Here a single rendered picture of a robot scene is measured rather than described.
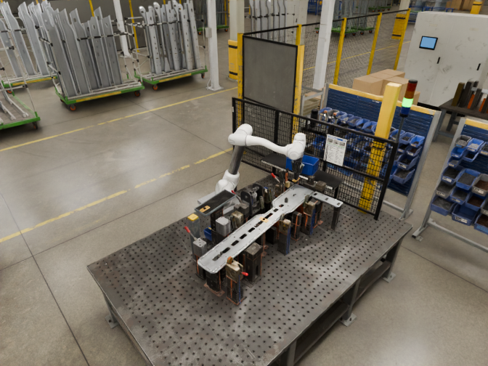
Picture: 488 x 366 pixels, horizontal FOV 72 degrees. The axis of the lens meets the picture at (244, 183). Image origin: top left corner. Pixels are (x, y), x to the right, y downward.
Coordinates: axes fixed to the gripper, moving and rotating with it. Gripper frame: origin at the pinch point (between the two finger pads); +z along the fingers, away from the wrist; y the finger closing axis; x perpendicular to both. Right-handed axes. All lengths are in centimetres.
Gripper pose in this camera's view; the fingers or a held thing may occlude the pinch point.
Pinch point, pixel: (296, 176)
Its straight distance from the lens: 306.4
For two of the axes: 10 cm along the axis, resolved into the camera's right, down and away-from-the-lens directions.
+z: 0.0, 8.4, 5.4
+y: 7.7, 3.5, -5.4
